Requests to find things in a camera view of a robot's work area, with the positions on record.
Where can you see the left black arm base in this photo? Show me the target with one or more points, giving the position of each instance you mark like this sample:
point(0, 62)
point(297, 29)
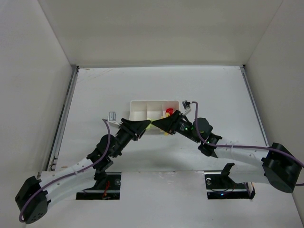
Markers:
point(107, 190)

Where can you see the right aluminium rail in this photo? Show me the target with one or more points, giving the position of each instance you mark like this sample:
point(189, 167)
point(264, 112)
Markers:
point(244, 75)

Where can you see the left aluminium rail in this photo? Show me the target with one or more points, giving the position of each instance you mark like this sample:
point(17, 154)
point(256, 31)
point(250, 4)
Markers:
point(52, 157)

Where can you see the aluminium rail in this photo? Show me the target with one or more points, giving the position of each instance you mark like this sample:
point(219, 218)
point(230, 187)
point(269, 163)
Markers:
point(244, 75)
point(52, 157)

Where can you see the green lego brick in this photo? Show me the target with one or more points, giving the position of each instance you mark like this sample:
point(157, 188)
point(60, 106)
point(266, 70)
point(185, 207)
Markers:
point(149, 127)

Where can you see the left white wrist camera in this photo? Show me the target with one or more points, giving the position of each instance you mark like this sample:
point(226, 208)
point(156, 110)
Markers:
point(112, 118)

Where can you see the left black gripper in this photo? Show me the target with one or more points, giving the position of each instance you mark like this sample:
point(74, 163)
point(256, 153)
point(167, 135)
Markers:
point(129, 129)

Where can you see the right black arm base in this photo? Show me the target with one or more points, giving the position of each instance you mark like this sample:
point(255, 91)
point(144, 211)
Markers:
point(220, 186)

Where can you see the red round lego piece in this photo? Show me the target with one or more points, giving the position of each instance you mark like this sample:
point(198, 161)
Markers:
point(169, 112)

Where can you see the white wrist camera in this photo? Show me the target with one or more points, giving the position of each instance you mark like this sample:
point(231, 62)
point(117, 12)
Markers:
point(112, 118)
point(187, 107)

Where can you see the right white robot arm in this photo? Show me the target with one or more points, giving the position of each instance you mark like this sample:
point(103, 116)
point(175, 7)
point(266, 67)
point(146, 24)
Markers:
point(273, 165)

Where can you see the yellow lego piece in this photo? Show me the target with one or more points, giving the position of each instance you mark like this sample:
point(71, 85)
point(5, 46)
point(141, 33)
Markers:
point(165, 116)

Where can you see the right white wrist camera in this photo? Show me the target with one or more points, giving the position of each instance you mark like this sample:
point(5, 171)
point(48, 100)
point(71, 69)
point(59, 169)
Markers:
point(187, 107)

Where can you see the white three-compartment container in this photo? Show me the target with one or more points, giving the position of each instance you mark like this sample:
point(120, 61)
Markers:
point(154, 109)

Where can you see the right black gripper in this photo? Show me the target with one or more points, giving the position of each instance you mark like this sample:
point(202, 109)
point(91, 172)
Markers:
point(174, 121)

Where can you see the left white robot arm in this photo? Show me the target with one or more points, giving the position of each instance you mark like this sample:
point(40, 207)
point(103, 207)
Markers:
point(37, 195)

